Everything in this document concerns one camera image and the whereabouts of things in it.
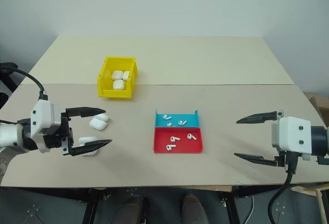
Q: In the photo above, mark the red plastic tray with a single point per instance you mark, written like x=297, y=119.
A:
x=182, y=147

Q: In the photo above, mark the light wooden frame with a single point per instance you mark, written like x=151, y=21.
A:
x=318, y=195

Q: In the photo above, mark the dark rounded brown shape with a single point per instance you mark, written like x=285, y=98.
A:
x=194, y=209
x=132, y=209

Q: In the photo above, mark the blue plastic tray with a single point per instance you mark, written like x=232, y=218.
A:
x=190, y=118

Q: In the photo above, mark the black equipment stand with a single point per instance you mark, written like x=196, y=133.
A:
x=6, y=82

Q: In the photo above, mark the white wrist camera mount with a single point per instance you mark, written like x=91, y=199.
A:
x=42, y=116
x=293, y=134

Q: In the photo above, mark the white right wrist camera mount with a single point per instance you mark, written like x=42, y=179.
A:
x=293, y=134

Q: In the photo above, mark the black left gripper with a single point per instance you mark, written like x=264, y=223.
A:
x=65, y=135

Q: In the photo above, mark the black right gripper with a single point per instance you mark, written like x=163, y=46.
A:
x=281, y=158

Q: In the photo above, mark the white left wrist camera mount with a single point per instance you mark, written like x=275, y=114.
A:
x=42, y=116

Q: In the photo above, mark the yellow plastic bin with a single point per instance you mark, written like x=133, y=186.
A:
x=105, y=85

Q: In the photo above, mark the black table leg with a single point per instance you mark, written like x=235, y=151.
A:
x=93, y=206
x=232, y=206

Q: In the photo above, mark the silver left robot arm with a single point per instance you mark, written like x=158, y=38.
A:
x=11, y=134

